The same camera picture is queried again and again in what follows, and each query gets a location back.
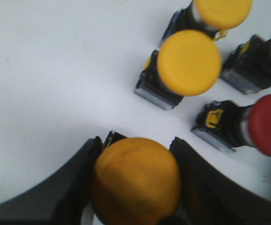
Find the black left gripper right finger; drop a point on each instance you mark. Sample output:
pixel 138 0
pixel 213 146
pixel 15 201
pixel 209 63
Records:
pixel 210 198

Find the worn yellow mushroom push button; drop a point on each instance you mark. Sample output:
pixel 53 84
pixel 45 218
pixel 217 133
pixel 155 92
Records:
pixel 136 181

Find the red mushroom push button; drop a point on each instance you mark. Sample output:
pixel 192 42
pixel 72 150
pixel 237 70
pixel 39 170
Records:
pixel 227 126
pixel 248 67

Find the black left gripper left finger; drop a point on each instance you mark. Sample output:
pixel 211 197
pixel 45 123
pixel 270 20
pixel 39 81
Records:
pixel 61 198

